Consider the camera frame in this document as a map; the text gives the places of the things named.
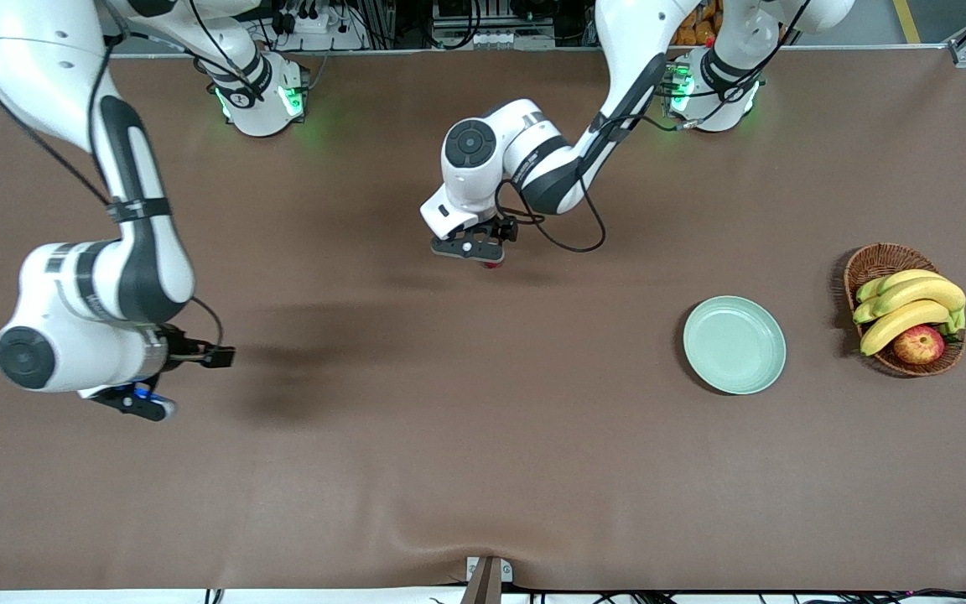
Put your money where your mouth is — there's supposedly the pale green round plate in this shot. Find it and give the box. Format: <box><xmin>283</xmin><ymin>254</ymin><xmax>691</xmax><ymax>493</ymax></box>
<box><xmin>683</xmin><ymin>295</ymin><xmax>787</xmax><ymax>395</ymax></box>

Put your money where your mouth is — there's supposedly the large table cover mat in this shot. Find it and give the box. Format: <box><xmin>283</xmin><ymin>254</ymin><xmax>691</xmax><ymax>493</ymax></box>
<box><xmin>0</xmin><ymin>46</ymin><xmax>966</xmax><ymax>592</ymax></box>

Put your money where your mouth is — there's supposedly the white power strip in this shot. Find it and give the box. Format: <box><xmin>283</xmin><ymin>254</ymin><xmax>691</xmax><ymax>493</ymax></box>
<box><xmin>267</xmin><ymin>0</ymin><xmax>366</xmax><ymax>53</ymax></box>

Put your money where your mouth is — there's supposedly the bag of orange buns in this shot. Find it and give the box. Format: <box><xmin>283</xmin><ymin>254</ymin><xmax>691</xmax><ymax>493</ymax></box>
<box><xmin>674</xmin><ymin>0</ymin><xmax>723</xmax><ymax>47</ymax></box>

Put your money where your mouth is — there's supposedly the brown stand pole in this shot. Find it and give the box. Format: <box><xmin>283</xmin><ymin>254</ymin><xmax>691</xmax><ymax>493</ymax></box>
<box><xmin>460</xmin><ymin>557</ymin><xmax>503</xmax><ymax>604</ymax></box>

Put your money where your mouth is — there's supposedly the brown wicker basket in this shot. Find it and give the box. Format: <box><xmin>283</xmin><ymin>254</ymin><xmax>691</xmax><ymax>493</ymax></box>
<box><xmin>844</xmin><ymin>243</ymin><xmax>966</xmax><ymax>378</ymax></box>

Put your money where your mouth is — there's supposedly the red yellow apple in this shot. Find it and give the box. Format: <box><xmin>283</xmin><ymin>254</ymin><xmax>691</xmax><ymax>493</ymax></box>
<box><xmin>892</xmin><ymin>325</ymin><xmax>947</xmax><ymax>366</ymax></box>

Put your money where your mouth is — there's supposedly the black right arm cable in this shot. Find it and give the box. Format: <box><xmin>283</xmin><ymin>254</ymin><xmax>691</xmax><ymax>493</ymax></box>
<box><xmin>0</xmin><ymin>0</ymin><xmax>226</xmax><ymax>349</ymax></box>

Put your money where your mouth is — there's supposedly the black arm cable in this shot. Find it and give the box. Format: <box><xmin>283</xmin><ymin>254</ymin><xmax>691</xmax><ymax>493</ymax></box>
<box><xmin>496</xmin><ymin>84</ymin><xmax>773</xmax><ymax>254</ymax></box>
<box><xmin>0</xmin><ymin>0</ymin><xmax>226</xmax><ymax>349</ymax></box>

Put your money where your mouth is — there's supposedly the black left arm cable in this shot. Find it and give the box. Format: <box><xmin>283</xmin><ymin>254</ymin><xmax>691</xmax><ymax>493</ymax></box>
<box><xmin>496</xmin><ymin>84</ymin><xmax>773</xmax><ymax>254</ymax></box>

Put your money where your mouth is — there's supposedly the silver mounting bracket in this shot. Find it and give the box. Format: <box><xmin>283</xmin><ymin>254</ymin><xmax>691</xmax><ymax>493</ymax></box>
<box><xmin>466</xmin><ymin>556</ymin><xmax>514</xmax><ymax>584</ymax></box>

